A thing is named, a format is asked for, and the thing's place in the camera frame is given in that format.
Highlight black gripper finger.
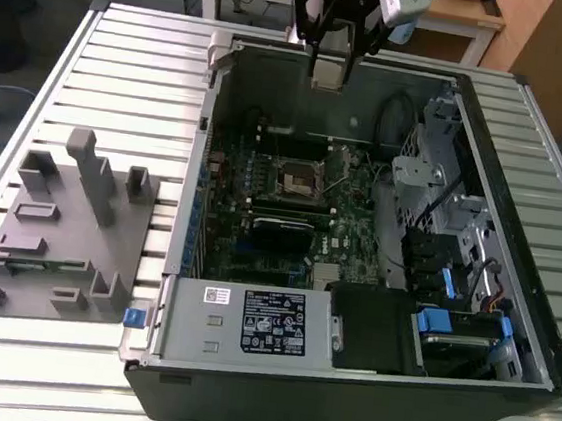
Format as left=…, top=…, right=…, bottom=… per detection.
left=341, top=22, right=371, bottom=88
left=306, top=18, right=333, bottom=79

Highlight silver CPU chip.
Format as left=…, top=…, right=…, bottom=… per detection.
left=311, top=57, right=351, bottom=95

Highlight CPU socket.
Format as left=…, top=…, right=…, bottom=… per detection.
left=272, top=155, right=333, bottom=204

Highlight silver metal drive cage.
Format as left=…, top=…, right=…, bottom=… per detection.
left=378, top=89, right=513, bottom=299

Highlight green motherboard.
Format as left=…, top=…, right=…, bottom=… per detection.
left=192, top=112, right=406, bottom=301

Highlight black graphics card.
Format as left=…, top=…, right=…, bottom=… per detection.
left=249, top=213, right=317, bottom=258

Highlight black plastic disk bay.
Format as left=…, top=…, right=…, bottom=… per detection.
left=396, top=226, right=474, bottom=302

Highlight silver chipset heatsink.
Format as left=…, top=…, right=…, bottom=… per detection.
left=311, top=260, right=346, bottom=284

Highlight blue disk bay tab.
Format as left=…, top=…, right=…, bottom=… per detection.
left=438, top=266, right=459, bottom=299

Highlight black rating label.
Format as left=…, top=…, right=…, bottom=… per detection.
left=237, top=287, right=313, bottom=360

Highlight hard disk in blue carrier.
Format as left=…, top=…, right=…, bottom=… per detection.
left=407, top=304, right=522, bottom=385

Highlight grey power supply unit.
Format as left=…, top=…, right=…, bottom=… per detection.
left=147, top=272, right=342, bottom=378

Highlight grey parts rack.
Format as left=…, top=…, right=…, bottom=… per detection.
left=0, top=119, right=167, bottom=334

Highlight blue case latch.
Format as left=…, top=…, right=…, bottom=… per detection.
left=123, top=307, right=147, bottom=329

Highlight black PC case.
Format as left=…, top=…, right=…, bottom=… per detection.
left=111, top=23, right=562, bottom=421

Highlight green RAM stick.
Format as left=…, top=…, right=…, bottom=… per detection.
left=5, top=256, right=65, bottom=275

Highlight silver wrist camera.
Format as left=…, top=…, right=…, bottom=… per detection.
left=373, top=0, right=441, bottom=31

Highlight looped black wire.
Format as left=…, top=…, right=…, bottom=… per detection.
left=373, top=87, right=421, bottom=153

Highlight thick black wire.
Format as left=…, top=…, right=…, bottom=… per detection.
left=411, top=168, right=467, bottom=238

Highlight orange and yellow wires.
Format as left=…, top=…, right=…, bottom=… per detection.
left=480, top=284, right=510, bottom=316

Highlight blue floor cable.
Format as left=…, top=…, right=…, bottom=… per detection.
left=0, top=82, right=39, bottom=153

